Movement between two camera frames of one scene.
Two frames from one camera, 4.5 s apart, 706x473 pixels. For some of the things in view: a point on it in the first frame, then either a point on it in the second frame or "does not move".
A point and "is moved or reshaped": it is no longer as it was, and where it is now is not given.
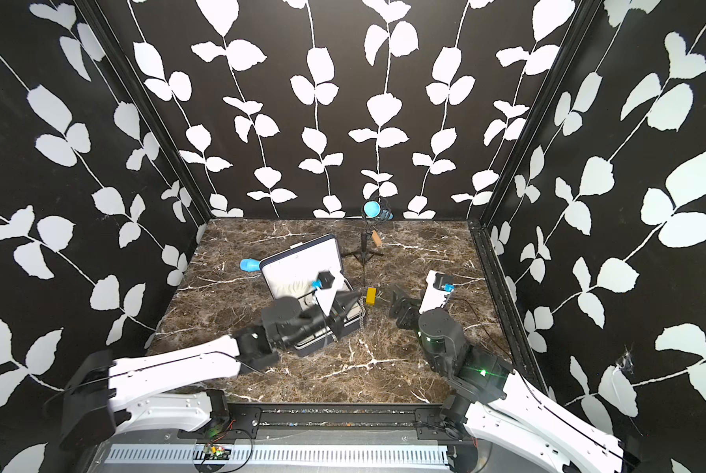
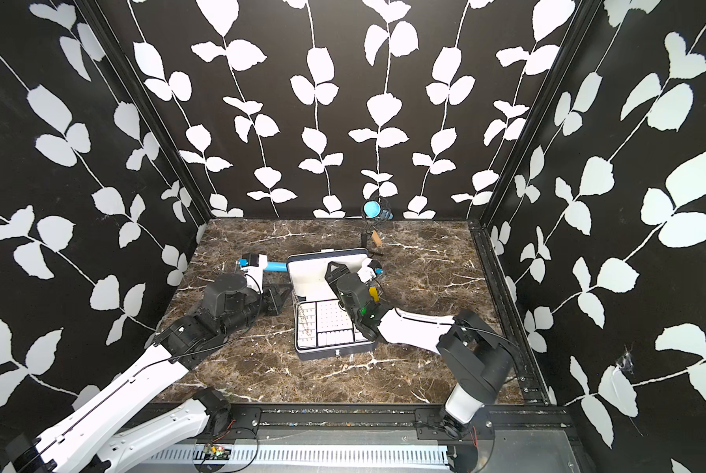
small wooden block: [377, 239] does not move
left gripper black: [346, 297] -> [276, 302]
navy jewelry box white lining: [310, 276] is moved or reshaped
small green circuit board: [219, 453] does not move
